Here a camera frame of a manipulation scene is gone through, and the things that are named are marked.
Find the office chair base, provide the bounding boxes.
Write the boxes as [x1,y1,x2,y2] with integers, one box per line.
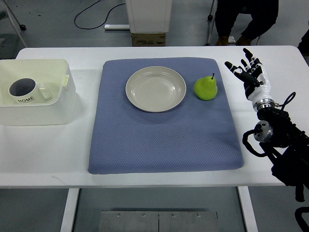
[205,0,217,46]

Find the white HOME mug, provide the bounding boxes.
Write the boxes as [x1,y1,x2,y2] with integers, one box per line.
[8,78,53,105]

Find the blue fabric mat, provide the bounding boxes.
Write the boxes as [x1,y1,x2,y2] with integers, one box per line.
[88,58,244,174]

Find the black floor cable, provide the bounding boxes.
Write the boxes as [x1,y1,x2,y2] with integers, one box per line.
[74,0,126,30]

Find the rolling chair leg left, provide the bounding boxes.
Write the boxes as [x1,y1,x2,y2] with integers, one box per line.
[4,0,28,48]

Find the cardboard box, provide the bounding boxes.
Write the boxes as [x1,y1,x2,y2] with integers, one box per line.
[131,33,166,47]

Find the white plastic bin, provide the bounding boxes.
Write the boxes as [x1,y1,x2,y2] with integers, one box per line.
[0,59,76,126]

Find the white pedestal cabinet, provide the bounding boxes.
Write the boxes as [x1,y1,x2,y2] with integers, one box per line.
[125,0,172,33]

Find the beige round plate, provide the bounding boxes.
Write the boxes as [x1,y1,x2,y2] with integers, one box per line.
[126,66,186,113]

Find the seated person legs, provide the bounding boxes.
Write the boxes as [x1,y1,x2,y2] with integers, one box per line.
[214,0,280,46]

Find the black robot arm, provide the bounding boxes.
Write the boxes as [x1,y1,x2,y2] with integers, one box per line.
[242,92,309,202]

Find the green pear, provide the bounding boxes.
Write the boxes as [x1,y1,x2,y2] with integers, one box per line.
[194,73,218,101]

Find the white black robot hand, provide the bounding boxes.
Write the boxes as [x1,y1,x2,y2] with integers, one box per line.
[225,48,275,112]

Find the metal base plate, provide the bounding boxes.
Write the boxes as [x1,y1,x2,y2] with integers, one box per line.
[98,211,219,232]

